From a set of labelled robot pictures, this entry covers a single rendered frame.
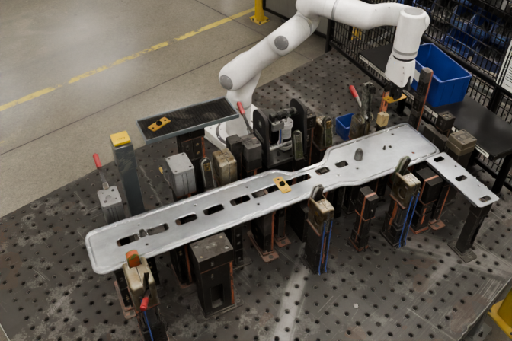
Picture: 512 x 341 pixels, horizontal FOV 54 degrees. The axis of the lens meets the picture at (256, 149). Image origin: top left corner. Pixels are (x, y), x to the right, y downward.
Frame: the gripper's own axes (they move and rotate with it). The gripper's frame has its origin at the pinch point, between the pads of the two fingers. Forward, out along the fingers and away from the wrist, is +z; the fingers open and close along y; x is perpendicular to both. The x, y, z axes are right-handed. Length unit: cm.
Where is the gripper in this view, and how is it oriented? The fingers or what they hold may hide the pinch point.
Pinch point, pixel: (395, 92)
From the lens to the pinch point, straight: 190.2
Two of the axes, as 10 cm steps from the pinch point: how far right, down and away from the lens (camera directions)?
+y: 4.5, 5.8, -6.8
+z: 0.0, 7.6, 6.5
